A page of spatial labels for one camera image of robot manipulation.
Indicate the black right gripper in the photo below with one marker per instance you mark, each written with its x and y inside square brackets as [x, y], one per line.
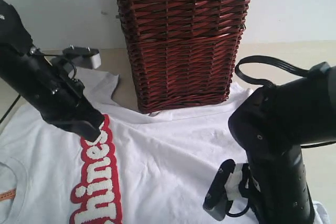
[279, 191]

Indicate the dark red wicker basket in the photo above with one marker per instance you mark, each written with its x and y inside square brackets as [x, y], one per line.
[182, 52]

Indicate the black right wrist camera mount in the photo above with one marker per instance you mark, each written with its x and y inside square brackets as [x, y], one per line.
[230, 183]

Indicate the orange garment neck tag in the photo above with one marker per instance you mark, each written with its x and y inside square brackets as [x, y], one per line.
[8, 195]

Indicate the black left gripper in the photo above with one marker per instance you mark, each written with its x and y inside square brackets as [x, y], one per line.
[47, 87]

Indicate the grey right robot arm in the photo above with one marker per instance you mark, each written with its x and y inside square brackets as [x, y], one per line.
[305, 108]

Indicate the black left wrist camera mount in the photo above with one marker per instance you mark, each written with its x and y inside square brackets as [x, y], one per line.
[83, 57]

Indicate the white t-shirt red lettering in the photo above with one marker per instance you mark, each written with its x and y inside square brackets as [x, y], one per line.
[143, 168]

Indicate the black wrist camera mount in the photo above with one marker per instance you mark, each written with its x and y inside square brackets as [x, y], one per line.
[230, 183]
[83, 57]

